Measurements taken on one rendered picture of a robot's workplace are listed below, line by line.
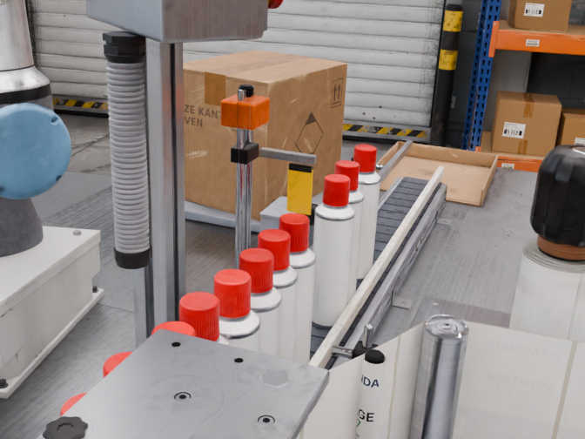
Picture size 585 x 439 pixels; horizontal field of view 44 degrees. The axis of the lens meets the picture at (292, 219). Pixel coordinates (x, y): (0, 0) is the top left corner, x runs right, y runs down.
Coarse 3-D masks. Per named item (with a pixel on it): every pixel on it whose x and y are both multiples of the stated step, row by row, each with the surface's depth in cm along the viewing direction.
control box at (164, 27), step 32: (96, 0) 65; (128, 0) 59; (160, 0) 54; (192, 0) 55; (224, 0) 57; (256, 0) 58; (160, 32) 55; (192, 32) 56; (224, 32) 58; (256, 32) 59
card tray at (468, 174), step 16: (400, 144) 190; (416, 144) 189; (384, 160) 177; (400, 160) 186; (416, 160) 187; (432, 160) 187; (448, 160) 187; (464, 160) 185; (480, 160) 184; (496, 160) 180; (400, 176) 174; (416, 176) 174; (432, 176) 175; (448, 176) 176; (464, 176) 176; (480, 176) 177; (448, 192) 164; (464, 192) 165; (480, 192) 165
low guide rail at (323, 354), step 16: (432, 192) 144; (416, 208) 130; (400, 224) 123; (400, 240) 119; (384, 256) 110; (368, 288) 101; (352, 304) 95; (352, 320) 94; (336, 336) 88; (320, 352) 84
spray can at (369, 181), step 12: (360, 156) 103; (372, 156) 103; (360, 168) 104; (372, 168) 104; (360, 180) 104; (372, 180) 104; (372, 192) 105; (372, 204) 105; (372, 216) 106; (372, 228) 107; (360, 240) 107; (372, 240) 108; (360, 252) 108; (372, 252) 109; (360, 264) 108; (372, 264) 110; (360, 276) 109
